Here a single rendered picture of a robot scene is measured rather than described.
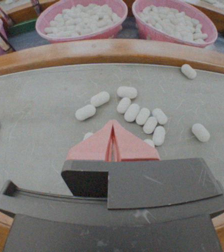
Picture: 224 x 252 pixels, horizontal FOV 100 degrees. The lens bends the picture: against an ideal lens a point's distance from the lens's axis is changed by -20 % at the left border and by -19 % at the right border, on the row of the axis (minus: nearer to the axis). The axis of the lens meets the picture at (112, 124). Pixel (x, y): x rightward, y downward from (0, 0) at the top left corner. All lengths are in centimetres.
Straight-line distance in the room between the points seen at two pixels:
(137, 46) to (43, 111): 23
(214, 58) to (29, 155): 46
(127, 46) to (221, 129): 26
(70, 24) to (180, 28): 34
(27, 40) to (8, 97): 32
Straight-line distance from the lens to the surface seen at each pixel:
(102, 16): 44
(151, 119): 20
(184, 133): 24
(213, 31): 49
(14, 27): 67
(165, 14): 49
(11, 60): 37
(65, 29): 41
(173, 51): 30
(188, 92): 28
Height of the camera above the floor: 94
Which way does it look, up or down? 76 degrees down
